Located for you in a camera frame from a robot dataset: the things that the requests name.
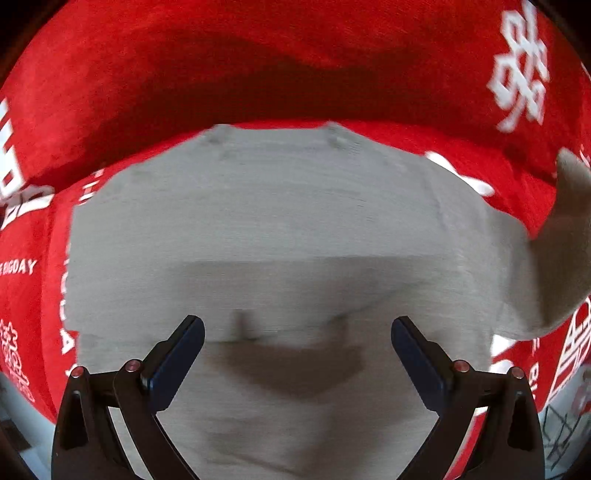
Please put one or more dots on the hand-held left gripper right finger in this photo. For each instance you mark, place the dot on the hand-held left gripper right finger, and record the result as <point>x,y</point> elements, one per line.
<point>415,360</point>

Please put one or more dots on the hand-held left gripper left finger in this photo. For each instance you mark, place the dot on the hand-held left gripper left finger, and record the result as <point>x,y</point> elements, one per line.
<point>178,355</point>

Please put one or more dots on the grey knit garment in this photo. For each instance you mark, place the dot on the grey knit garment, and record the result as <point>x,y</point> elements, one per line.
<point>286,221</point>

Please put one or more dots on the red printed backrest cover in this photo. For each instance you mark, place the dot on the red printed backrest cover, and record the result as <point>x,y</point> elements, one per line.
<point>277,46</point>

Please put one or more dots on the red printed seat cover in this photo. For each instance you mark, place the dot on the red printed seat cover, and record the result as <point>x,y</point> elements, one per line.
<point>39,304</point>

